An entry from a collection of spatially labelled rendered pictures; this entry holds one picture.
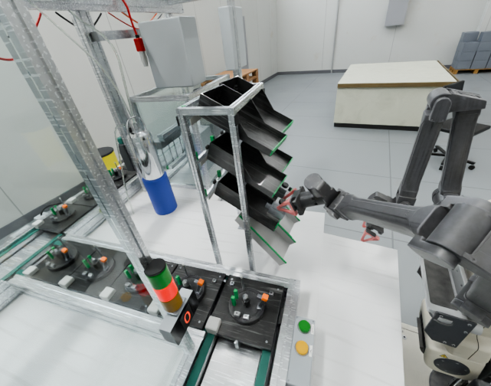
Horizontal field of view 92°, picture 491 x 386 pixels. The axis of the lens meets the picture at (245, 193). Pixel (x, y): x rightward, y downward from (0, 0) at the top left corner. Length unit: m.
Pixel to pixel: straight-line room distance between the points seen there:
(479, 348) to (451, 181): 0.56
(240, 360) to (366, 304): 0.56
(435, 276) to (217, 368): 0.83
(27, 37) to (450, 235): 0.63
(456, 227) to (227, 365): 0.79
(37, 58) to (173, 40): 1.37
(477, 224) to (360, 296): 0.80
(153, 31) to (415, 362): 2.41
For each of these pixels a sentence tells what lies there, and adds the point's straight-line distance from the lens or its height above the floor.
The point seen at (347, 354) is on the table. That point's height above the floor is 0.86.
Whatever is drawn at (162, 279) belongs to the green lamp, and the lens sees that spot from 0.60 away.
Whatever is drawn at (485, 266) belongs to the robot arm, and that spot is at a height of 1.54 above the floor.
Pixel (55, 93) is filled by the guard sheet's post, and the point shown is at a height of 1.79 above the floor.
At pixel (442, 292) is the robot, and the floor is 1.04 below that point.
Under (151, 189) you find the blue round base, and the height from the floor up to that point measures 1.07.
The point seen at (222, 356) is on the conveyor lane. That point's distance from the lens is 1.00.
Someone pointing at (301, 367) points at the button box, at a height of 0.96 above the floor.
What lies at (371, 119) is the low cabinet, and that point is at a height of 0.20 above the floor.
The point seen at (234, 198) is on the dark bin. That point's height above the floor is 1.31.
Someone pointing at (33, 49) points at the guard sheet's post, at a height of 1.84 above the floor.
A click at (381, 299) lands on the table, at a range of 1.22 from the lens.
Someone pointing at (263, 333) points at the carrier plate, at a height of 0.97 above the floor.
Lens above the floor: 1.84
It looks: 35 degrees down
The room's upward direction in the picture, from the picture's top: 7 degrees counter-clockwise
